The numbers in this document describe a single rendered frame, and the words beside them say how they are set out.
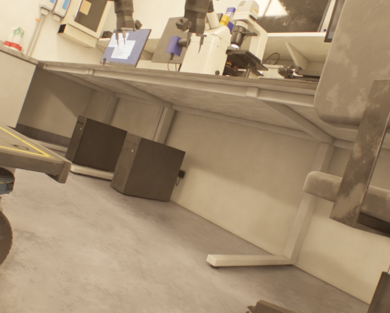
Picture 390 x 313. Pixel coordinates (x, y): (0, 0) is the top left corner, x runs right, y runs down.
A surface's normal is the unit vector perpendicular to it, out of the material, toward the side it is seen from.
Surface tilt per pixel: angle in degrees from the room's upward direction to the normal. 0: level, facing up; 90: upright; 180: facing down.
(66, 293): 0
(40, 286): 0
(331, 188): 90
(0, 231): 93
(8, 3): 90
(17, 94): 90
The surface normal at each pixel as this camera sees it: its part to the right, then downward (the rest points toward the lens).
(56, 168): 0.84, 0.29
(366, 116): -0.83, -0.28
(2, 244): 0.69, 0.25
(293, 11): -0.64, -0.29
